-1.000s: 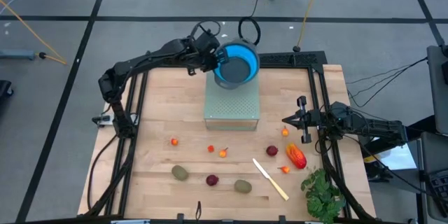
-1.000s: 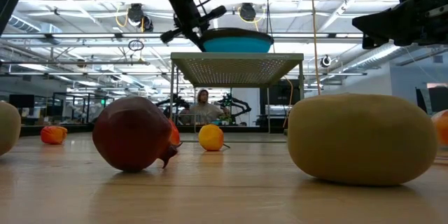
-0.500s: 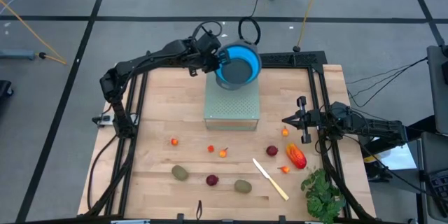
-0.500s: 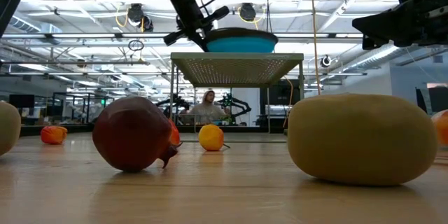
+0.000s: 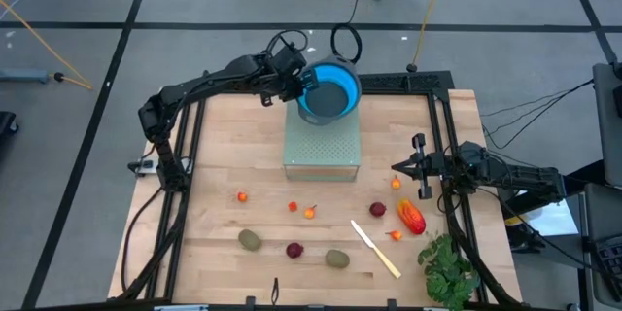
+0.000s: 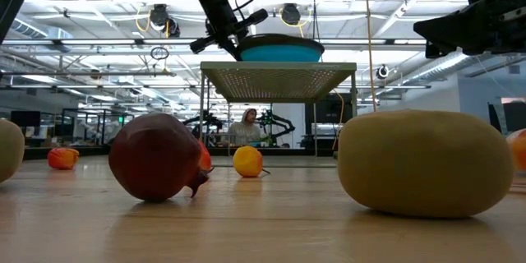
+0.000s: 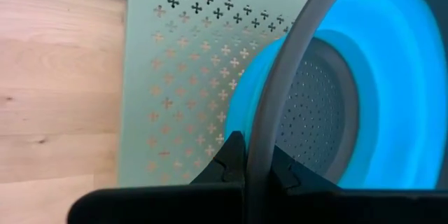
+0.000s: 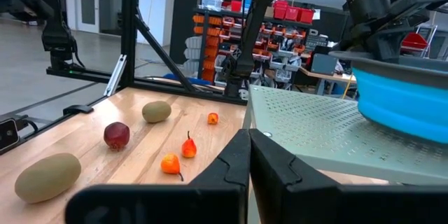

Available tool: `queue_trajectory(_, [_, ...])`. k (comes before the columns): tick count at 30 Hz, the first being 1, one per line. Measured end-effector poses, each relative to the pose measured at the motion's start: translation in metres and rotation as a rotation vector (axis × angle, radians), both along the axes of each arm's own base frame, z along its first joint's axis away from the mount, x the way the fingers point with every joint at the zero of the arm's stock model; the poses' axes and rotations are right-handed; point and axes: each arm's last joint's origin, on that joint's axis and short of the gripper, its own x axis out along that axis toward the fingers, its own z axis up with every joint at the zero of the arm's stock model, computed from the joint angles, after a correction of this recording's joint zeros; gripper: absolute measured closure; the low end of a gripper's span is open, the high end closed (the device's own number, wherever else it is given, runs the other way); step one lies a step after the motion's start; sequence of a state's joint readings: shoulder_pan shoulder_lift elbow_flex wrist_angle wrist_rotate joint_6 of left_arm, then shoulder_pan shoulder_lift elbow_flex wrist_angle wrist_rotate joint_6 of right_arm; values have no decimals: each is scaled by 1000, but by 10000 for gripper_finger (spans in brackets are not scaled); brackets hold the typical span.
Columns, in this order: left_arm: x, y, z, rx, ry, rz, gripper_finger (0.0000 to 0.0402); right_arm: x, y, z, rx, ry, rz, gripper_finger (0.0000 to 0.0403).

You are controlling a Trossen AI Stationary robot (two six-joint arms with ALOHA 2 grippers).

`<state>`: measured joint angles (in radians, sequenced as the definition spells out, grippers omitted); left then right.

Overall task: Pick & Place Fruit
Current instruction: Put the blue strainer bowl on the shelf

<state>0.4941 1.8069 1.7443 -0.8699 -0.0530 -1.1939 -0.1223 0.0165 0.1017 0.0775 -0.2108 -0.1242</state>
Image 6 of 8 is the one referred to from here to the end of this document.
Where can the blue collapsible bowl grey rim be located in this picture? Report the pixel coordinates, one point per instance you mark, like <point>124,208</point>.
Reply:
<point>281,53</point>

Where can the black background robot arm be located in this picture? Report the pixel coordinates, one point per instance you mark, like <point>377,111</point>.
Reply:
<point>205,121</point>
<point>279,123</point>

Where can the wrinkled red-orange pepper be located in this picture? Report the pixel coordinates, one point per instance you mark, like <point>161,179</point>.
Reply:
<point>63,158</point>

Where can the dark red pomegranate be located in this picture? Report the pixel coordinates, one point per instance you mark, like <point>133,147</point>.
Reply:
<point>156,158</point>

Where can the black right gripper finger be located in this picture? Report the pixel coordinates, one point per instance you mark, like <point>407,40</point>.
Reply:
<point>448,18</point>
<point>452,38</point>

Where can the pear-shaped red-orange pepper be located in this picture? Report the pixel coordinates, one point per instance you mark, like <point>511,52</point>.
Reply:
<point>205,158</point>

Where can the round yellow-orange pepper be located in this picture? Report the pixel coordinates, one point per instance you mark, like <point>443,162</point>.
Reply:
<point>247,161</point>

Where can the black background workcell frame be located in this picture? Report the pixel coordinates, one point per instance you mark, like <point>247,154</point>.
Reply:
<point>102,127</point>

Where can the person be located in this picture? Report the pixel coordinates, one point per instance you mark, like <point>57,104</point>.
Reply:
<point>245,129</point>

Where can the green perforated metal shelf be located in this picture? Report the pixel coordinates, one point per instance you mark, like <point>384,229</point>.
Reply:
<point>275,82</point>

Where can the black background screen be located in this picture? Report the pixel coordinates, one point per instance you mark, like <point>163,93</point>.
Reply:
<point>328,109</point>

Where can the red orange mango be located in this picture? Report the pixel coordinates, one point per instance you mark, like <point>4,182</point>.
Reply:
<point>518,150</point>

